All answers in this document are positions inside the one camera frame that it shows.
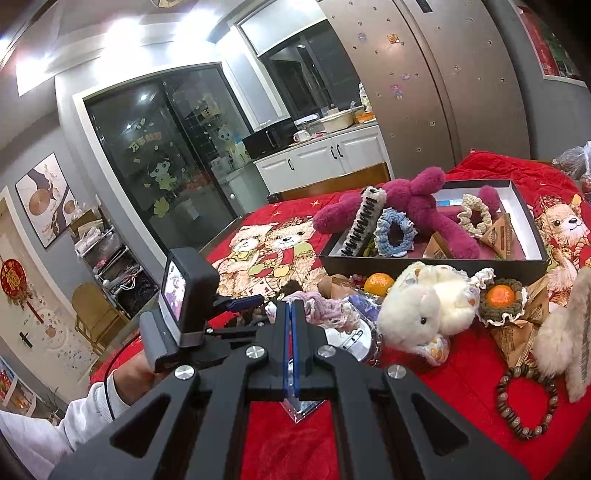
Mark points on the cream crocheted scrunchie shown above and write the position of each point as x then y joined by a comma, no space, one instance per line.
466,203

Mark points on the clear plastic bag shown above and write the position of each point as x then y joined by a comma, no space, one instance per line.
575,161

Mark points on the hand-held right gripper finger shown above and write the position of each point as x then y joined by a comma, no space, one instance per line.
289,350
297,360

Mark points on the white plush rabbit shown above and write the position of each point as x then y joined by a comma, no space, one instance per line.
415,314

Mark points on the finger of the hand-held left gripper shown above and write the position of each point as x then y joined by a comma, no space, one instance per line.
242,303
231,331

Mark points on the steel refrigerator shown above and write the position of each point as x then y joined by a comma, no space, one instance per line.
438,92

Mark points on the clear plastic packet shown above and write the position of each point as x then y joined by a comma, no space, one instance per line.
348,344

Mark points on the large brown snack packet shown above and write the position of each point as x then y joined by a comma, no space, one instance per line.
512,346

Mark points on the black cardboard box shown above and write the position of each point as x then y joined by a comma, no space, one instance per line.
415,268

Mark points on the wooden chair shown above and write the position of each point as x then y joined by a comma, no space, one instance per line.
90,304

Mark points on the white kitchen cabinet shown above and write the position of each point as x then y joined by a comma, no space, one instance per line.
314,157

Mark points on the dark brown scrunchie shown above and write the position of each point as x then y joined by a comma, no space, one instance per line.
291,290

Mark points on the blue crocheted scrunchie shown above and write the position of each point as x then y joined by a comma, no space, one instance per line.
381,230

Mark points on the tangerine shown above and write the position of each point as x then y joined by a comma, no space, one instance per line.
378,283
501,295

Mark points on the sliding glass door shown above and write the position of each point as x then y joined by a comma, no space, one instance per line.
138,161

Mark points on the white mug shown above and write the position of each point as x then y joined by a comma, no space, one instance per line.
302,135

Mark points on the black microwave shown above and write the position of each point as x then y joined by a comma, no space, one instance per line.
263,141

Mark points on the triangular brown snack packet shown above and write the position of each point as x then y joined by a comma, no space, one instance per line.
501,237
436,249

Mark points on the fluffy white hair claw clip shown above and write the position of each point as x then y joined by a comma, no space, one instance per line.
364,221

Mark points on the purple scrunchie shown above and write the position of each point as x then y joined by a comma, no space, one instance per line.
323,314

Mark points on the magenta plush rabbit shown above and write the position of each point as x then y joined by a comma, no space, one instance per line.
415,198

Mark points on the cream basin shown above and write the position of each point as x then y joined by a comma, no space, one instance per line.
339,121

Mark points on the brown crocheted scrunchie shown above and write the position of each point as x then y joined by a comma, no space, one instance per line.
489,314

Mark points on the abstract wall painting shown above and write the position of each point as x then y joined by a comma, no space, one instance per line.
44,203

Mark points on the red hanging ornament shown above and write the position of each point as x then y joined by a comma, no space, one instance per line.
13,279

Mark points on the person's left hand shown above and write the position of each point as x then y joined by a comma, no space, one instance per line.
134,381

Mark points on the beige plush rabbit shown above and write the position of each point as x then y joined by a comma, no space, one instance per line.
558,341

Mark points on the framed red picture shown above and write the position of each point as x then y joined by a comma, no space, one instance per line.
549,46

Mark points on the red printed blanket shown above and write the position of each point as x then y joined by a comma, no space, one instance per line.
286,443

